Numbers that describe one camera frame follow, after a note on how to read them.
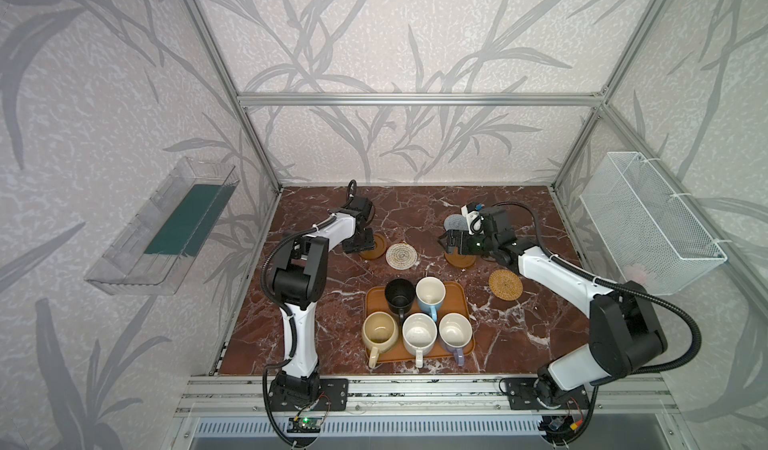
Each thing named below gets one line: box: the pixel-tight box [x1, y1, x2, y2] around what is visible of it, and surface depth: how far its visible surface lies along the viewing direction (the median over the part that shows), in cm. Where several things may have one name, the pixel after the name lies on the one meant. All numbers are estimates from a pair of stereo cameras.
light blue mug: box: [416, 276, 447, 322], surface depth 84 cm
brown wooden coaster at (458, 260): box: [444, 247, 476, 268], surface depth 101 cm
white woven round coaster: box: [386, 243, 418, 270], surface depth 101 cm
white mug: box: [402, 312, 438, 369], surface depth 79 cm
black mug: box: [384, 278, 416, 325], surface depth 84 cm
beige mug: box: [362, 311, 399, 369], surface depth 77 cm
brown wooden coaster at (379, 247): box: [359, 233, 387, 260], surface depth 104 cm
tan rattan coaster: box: [488, 269, 523, 301], surface depth 93 cm
